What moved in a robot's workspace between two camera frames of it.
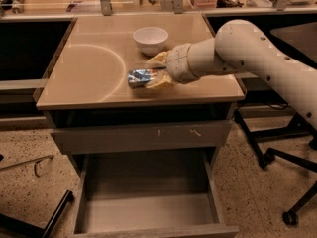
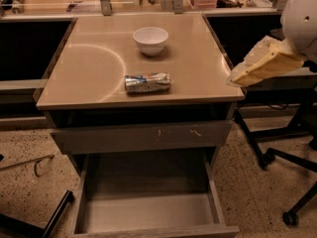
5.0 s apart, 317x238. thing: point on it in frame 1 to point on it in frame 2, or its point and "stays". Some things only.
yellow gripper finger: [159, 60] to [268, 57]
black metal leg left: [15, 223] stays
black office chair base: [300, 128] stays
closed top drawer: [140, 139] stays
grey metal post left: [106, 5] stays
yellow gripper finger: [162, 80] to [269, 57]
